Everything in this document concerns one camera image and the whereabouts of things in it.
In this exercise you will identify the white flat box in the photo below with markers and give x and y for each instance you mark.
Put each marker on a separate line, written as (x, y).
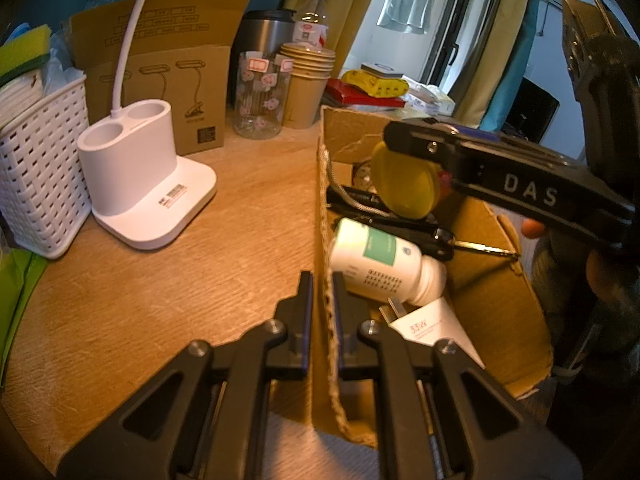
(420, 102)

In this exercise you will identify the red book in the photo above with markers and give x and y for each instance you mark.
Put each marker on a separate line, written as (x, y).
(345, 94)

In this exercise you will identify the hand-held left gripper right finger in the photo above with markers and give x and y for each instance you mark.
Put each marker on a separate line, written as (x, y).
(345, 340)

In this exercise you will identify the white folded cloth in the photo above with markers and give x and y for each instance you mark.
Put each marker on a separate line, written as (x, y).
(20, 97)

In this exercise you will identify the clear water bottle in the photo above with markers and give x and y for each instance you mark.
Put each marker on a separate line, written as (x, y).
(311, 22)

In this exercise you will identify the flower print glass jar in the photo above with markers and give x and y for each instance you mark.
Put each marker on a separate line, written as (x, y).
(260, 104)

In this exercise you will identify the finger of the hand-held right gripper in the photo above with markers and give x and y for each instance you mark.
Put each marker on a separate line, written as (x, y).
(525, 149)
(500, 180)

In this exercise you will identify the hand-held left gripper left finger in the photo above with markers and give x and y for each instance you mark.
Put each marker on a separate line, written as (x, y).
(304, 320)

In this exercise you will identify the black door frame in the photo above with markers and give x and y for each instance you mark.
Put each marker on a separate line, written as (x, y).
(452, 35)

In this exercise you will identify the black car key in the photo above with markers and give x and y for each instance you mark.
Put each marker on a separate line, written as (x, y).
(430, 240)

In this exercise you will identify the yellow curtain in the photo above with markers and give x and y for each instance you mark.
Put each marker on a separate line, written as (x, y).
(495, 55)
(342, 0)

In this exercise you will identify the cardboard box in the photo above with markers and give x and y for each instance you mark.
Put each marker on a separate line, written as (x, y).
(480, 280)

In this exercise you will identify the brown lamp packaging box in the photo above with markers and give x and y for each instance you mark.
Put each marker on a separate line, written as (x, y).
(200, 35)

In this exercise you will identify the pale yellow plastic bag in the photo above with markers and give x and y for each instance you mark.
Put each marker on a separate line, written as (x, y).
(442, 99)

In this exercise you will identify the white power bank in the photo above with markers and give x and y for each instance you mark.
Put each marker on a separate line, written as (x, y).
(380, 70)

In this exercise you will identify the green tissue pack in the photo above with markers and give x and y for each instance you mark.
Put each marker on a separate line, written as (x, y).
(20, 285)

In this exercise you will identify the person's right hand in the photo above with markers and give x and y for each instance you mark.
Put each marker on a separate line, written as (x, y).
(550, 270)

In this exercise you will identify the clear plastic bag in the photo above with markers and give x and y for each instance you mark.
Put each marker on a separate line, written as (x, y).
(62, 67)

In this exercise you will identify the white desk lamp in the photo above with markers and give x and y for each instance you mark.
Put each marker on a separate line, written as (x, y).
(150, 210)

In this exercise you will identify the black computer monitor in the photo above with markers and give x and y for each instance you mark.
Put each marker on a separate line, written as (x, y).
(530, 110)

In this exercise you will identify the stack of paper cups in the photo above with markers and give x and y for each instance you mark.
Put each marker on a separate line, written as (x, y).
(304, 99)

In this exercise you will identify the white pill bottle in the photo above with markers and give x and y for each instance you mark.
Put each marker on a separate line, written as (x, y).
(365, 260)

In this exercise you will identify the stainless steel thermos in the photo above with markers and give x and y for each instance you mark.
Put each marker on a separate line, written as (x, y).
(262, 32)

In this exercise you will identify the white charger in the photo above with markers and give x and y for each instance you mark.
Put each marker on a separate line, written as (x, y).
(435, 327)

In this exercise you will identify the white plastic basket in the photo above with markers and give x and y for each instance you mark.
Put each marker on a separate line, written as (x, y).
(40, 175)

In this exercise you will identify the yellow round plastic case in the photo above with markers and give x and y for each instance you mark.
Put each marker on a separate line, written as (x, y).
(405, 190)

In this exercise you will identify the green and yellow sponge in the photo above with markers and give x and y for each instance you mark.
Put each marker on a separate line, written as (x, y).
(25, 49)

